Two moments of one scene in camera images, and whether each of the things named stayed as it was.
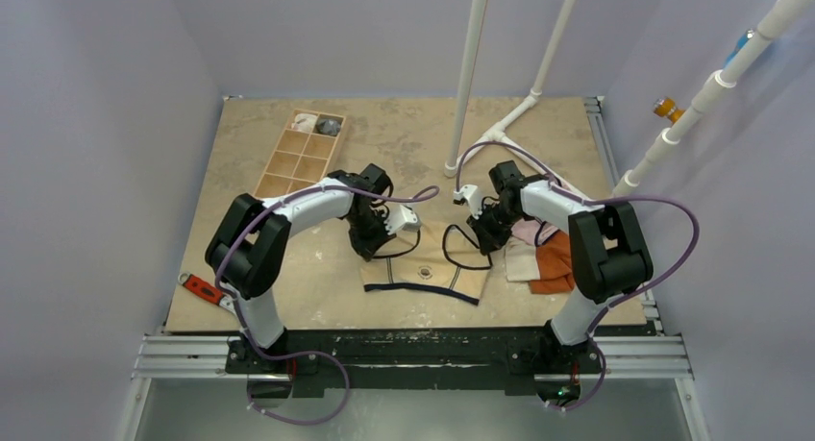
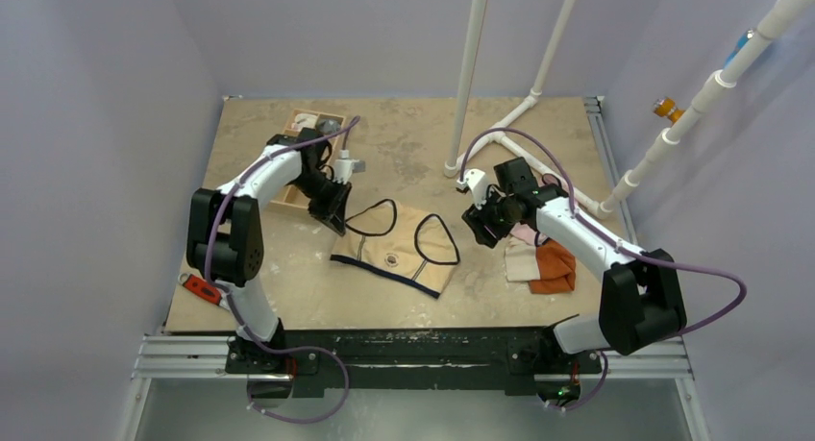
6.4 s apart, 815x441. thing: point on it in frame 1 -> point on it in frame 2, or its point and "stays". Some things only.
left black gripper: x=368 y=247 -> x=333 y=213
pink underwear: x=532 y=230 stays
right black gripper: x=486 y=232 stays
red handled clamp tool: x=206 y=290 stays
